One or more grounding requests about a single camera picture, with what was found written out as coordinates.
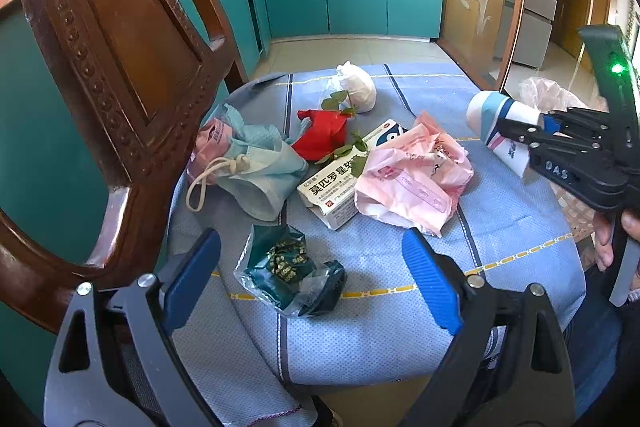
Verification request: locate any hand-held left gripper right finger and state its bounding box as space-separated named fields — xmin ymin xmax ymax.
xmin=400 ymin=228 xmax=576 ymax=427

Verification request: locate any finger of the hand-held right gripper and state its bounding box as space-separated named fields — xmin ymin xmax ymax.
xmin=542 ymin=107 xmax=611 ymax=138
xmin=497 ymin=117 xmax=601 ymax=158

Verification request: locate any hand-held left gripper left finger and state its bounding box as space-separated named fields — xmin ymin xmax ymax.
xmin=44 ymin=228 xmax=223 ymax=427

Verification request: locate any white and blue paper cup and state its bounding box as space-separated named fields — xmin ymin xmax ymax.
xmin=467 ymin=90 xmax=543 ymax=178

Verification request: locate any pink bag lined trash bin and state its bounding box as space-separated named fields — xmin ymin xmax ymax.
xmin=517 ymin=76 xmax=608 ymax=114

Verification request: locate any person's right hand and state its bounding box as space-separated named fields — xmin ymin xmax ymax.
xmin=592 ymin=209 xmax=640 ymax=270

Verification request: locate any blue striped tablecloth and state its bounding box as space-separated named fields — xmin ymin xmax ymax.
xmin=167 ymin=63 xmax=587 ymax=427

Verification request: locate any green foil wrapper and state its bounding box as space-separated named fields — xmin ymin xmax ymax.
xmin=234 ymin=224 xmax=347 ymax=319

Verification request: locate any crumpled pink plastic bag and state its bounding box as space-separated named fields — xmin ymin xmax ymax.
xmin=354 ymin=110 xmax=474 ymax=238

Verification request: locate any wooden door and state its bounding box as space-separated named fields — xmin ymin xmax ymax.
xmin=552 ymin=0 xmax=613 ymax=60

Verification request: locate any white medicine box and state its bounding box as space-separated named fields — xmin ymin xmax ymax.
xmin=297 ymin=118 xmax=418 ymax=231

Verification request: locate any pink packet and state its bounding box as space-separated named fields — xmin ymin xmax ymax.
xmin=192 ymin=117 xmax=234 ymax=181

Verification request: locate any light blue face mask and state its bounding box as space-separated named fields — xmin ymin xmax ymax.
xmin=186 ymin=103 xmax=309 ymax=223

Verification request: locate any person's blue jeans leg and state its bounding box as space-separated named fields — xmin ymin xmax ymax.
xmin=565 ymin=267 xmax=623 ymax=418

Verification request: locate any white tied plastic bag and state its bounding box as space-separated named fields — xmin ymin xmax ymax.
xmin=327 ymin=62 xmax=377 ymax=114

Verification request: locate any red rose with leaves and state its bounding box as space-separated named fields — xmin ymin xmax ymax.
xmin=291 ymin=91 xmax=369 ymax=165

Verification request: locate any carved wooden chair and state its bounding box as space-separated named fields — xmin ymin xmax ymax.
xmin=0 ymin=0 xmax=251 ymax=335

